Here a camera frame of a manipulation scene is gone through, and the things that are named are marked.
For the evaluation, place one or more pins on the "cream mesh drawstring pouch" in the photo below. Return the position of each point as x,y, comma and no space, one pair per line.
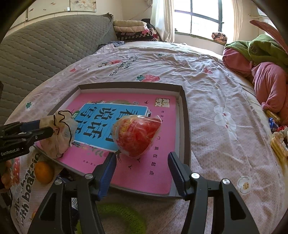
64,130

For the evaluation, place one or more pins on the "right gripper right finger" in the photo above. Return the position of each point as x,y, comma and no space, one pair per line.
230,213

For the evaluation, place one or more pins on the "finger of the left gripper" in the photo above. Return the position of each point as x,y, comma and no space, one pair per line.
19,127
38,134

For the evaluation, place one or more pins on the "red surprise egg toy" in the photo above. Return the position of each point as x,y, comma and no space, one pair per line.
133,134

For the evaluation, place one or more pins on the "grey shallow cardboard box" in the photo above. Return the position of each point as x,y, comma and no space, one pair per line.
182,142

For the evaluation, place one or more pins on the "pink and blue book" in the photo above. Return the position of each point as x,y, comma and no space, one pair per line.
96,113

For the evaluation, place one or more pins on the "wall painting panels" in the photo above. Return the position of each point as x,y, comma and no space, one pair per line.
46,7

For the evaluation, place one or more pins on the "blue snack packet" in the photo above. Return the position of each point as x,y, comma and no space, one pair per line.
67,176

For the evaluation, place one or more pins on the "white curtain left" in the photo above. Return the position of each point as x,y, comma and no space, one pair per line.
162,19

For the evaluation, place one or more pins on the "white curtain right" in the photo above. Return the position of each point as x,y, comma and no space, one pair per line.
238,12

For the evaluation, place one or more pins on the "grey quilted headboard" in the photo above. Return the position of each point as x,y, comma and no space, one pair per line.
37,52

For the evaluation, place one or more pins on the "patterned item on windowsill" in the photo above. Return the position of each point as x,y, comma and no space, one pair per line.
219,38

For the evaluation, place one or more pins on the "window with dark frame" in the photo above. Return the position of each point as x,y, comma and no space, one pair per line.
203,17

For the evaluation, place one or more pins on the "stack of folded blankets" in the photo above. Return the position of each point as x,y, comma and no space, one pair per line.
130,31

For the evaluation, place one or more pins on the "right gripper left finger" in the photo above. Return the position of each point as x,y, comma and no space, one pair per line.
51,216

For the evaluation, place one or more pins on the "green blanket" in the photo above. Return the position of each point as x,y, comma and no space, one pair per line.
261,49

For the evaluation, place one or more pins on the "white curtain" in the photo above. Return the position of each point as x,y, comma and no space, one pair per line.
238,12
162,19

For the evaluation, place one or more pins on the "orange tangerine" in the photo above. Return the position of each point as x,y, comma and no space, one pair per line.
6,177
44,172

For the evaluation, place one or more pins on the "snack pile at bedside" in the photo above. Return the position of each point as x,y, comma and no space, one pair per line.
279,136

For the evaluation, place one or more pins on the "pink crumpled quilt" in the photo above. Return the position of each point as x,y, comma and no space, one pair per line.
269,81

